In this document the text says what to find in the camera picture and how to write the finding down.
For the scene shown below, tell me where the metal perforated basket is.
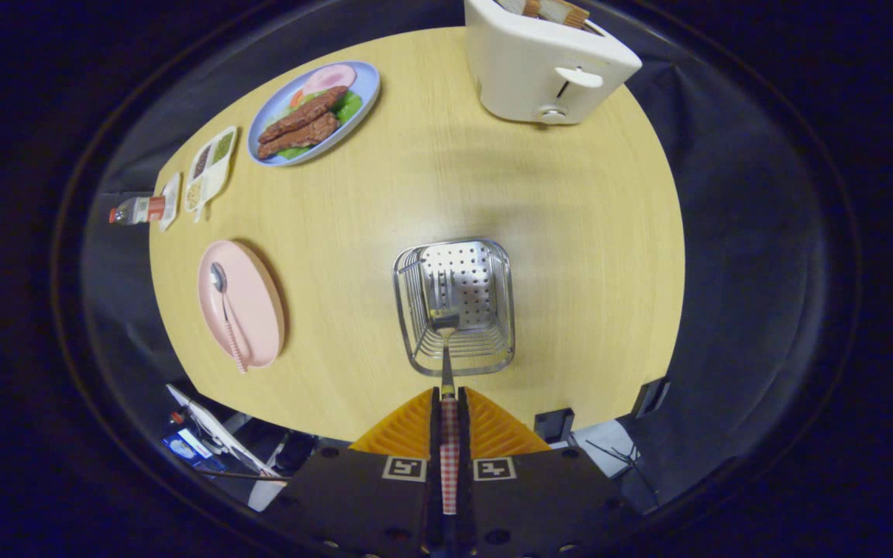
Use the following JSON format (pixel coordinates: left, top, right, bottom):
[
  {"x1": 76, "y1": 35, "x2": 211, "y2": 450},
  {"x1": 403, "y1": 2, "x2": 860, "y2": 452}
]
[{"x1": 392, "y1": 237, "x2": 515, "y2": 378}]

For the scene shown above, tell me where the black backdrop cloth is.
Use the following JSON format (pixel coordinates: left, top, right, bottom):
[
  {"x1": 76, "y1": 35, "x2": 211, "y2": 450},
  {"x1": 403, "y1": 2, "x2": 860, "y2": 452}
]
[{"x1": 78, "y1": 0, "x2": 854, "y2": 505}]

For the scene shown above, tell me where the white toaster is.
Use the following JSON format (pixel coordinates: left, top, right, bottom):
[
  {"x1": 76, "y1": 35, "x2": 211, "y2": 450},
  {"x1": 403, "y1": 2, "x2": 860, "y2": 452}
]
[{"x1": 464, "y1": 0, "x2": 643, "y2": 126}]

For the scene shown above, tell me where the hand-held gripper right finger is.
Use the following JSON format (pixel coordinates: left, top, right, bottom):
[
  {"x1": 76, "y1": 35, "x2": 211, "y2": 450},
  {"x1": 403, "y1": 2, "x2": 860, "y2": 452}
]
[{"x1": 460, "y1": 387, "x2": 641, "y2": 558}]

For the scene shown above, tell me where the spoon with red checkered handle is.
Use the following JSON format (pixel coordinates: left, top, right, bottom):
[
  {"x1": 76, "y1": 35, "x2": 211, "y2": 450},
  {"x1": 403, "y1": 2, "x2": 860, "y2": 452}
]
[{"x1": 209, "y1": 262, "x2": 249, "y2": 374}]

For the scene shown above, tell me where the white divided seasoning tray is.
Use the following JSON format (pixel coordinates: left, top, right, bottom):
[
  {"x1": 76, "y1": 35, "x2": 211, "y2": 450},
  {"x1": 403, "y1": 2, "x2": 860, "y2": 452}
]
[{"x1": 183, "y1": 126, "x2": 238, "y2": 223}]

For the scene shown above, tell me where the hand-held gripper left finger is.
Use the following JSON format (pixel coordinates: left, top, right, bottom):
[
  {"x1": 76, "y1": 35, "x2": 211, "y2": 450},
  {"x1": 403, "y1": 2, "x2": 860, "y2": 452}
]
[{"x1": 264, "y1": 387, "x2": 442, "y2": 558}]

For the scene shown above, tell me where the fork with red checkered handle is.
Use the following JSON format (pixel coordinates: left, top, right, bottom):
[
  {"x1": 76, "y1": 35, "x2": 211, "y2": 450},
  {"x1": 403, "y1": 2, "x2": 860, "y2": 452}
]
[{"x1": 429, "y1": 310, "x2": 463, "y2": 516}]

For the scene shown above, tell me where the pink ham slice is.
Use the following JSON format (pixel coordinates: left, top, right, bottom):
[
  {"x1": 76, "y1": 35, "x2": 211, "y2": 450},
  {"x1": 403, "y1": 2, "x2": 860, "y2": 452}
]
[{"x1": 303, "y1": 64, "x2": 357, "y2": 95}]

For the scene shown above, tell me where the blue plate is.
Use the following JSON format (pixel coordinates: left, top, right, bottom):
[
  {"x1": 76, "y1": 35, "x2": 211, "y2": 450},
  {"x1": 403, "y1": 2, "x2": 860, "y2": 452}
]
[{"x1": 247, "y1": 60, "x2": 381, "y2": 167}]

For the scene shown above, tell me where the small plastic bottle red label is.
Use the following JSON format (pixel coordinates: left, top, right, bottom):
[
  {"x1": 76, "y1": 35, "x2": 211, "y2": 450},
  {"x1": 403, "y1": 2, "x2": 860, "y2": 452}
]
[{"x1": 109, "y1": 195, "x2": 167, "y2": 226}]

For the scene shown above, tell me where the black block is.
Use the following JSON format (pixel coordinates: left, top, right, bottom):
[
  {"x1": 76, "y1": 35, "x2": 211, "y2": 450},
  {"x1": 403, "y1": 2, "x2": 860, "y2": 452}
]
[{"x1": 533, "y1": 408, "x2": 575, "y2": 444}]

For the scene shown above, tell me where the pink plate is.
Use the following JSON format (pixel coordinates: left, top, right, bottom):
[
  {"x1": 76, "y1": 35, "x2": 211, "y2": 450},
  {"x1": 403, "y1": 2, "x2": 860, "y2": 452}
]
[{"x1": 197, "y1": 239, "x2": 286, "y2": 369}]

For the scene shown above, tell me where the white square coaster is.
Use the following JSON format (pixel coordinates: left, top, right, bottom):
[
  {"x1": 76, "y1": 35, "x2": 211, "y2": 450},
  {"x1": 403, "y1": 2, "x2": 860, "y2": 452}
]
[{"x1": 156, "y1": 172, "x2": 182, "y2": 232}]

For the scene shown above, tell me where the brown meat slice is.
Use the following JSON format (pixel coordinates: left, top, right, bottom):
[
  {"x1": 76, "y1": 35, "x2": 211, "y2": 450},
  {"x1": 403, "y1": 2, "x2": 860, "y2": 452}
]
[
  {"x1": 258, "y1": 85, "x2": 349, "y2": 144},
  {"x1": 257, "y1": 112, "x2": 340, "y2": 160}
]

